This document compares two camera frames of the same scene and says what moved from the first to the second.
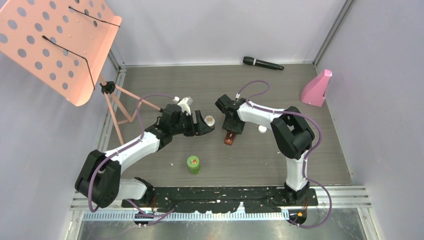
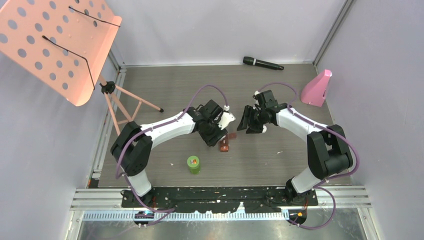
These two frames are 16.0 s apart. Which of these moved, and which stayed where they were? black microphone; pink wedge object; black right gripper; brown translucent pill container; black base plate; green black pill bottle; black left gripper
Moved: black right gripper; brown translucent pill container; black left gripper
Stayed: green black pill bottle; black microphone; pink wedge object; black base plate
